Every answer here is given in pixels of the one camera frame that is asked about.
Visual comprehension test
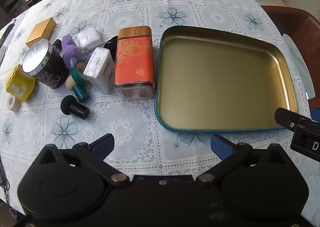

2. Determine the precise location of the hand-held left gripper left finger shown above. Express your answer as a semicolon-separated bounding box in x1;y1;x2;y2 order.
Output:
37;133;130;188

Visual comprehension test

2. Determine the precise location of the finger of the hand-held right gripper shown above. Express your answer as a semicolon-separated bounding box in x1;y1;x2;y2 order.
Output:
274;108;312;131

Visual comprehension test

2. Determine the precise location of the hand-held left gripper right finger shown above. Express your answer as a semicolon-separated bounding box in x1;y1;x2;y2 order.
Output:
195;134;288;187

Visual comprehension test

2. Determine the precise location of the black handle makeup sponge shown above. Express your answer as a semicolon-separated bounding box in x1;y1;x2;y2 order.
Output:
60;95;90;119

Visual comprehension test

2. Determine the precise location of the gold metal tray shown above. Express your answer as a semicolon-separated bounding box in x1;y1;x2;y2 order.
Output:
155;26;299;134

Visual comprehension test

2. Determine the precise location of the green tape roll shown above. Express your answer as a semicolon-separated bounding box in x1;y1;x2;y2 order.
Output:
71;62;92;86

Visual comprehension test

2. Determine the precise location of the white tissue pack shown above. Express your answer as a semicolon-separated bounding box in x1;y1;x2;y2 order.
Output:
83;47;116;95

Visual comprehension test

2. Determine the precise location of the black plush toy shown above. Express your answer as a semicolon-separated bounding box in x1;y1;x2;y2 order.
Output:
103;36;120;61

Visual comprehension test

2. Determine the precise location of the orange tea tin wooden lid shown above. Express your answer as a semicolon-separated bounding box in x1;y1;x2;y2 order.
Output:
114;26;155;100

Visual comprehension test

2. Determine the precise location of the black candle jar silver lid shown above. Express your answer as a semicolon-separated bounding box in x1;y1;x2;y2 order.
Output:
22;38;70;90

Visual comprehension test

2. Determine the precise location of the beige tape roll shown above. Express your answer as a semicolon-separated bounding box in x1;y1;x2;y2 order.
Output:
7;95;20;112

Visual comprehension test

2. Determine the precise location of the brown chair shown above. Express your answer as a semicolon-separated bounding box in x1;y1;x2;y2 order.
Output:
261;5;320;73

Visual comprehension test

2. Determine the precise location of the purple plush toy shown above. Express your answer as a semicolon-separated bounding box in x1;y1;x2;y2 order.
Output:
61;34;87;70

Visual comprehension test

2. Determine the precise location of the yellow block plush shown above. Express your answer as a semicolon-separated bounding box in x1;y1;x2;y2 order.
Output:
5;64;36;103

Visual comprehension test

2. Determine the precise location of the clear wrapped tissue pack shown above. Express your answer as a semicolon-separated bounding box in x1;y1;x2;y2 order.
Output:
75;26;102;54

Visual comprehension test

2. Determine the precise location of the gold box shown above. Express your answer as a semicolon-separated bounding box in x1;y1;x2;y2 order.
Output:
25;17;57;48

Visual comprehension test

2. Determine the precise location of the grey plate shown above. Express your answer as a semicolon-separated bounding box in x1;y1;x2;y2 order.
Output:
0;45;8;66

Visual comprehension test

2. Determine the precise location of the black phone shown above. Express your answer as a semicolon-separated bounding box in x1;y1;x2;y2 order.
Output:
0;24;13;46

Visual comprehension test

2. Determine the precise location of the teal handle makeup sponge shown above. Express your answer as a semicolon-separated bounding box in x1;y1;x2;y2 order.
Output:
66;76;88;102

